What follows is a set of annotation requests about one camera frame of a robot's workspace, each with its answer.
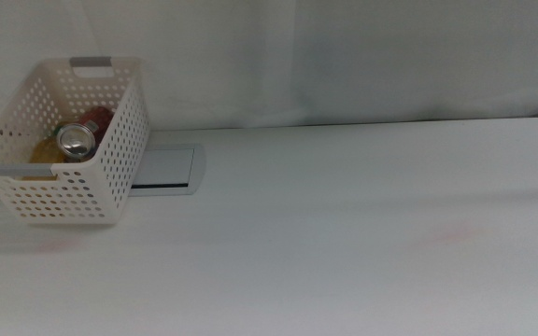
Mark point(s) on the white perforated plastic basket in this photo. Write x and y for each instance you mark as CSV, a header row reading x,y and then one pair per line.
x,y
119,154

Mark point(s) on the yellow tea bottle white cap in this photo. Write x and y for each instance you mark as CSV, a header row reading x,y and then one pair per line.
x,y
45,151

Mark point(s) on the white cloth backdrop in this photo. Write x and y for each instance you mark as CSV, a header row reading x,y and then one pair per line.
x,y
390,56

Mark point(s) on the red drink can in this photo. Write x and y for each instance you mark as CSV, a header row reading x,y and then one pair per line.
x,y
80,137

